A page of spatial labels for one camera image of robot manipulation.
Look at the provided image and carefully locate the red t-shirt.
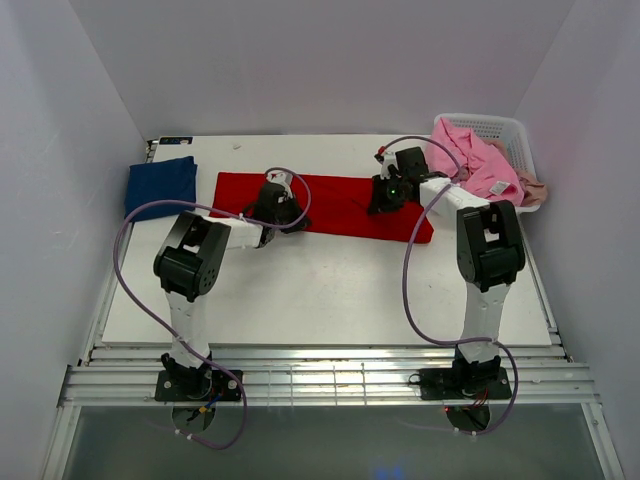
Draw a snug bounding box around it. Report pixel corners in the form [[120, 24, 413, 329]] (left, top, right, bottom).
[[212, 172, 423, 242]]

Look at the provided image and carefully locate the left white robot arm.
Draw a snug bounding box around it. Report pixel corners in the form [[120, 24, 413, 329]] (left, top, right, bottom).
[[153, 171, 311, 402]]

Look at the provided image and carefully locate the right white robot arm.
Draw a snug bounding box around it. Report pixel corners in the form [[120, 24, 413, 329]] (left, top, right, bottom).
[[368, 146, 525, 402]]

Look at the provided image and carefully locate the pink t-shirt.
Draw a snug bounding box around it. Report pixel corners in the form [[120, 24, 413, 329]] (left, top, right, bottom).
[[425, 118, 525, 207]]

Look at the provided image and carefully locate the folded blue t-shirt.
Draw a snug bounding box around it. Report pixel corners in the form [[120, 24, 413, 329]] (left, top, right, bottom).
[[124, 156, 198, 217]]

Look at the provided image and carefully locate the white plastic laundry basket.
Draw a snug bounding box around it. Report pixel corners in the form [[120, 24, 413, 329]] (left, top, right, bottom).
[[433, 113, 540, 213]]

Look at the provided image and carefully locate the small blue label sticker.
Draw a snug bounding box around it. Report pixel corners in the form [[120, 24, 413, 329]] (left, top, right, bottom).
[[158, 136, 193, 145]]

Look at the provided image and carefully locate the beige garment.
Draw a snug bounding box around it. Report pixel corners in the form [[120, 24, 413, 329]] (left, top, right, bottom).
[[483, 138, 548, 208]]

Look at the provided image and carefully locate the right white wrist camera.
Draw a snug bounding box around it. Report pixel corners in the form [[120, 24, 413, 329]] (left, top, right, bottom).
[[374, 146, 400, 180]]

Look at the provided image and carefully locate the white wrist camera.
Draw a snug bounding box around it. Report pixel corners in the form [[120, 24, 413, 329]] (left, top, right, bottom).
[[374, 146, 400, 180], [266, 170, 293, 197]]

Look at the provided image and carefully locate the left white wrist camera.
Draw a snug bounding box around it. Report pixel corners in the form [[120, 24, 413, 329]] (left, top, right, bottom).
[[266, 170, 293, 197]]

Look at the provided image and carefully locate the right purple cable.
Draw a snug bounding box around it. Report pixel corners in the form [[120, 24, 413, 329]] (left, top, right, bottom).
[[375, 135, 519, 437]]

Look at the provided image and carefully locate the purple cable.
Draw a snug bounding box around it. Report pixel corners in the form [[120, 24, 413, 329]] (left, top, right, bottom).
[[375, 135, 519, 437], [112, 166, 313, 450]]

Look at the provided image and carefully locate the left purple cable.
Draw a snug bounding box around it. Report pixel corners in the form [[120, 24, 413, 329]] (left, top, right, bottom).
[[112, 166, 313, 450]]

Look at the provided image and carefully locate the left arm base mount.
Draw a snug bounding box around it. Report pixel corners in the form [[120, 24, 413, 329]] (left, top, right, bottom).
[[154, 369, 241, 433]]

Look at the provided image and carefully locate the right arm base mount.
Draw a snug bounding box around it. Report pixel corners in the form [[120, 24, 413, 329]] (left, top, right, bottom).
[[407, 368, 513, 433]]

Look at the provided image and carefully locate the aluminium table frame rail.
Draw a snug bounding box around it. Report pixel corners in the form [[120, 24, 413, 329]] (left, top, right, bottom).
[[59, 344, 599, 407]]

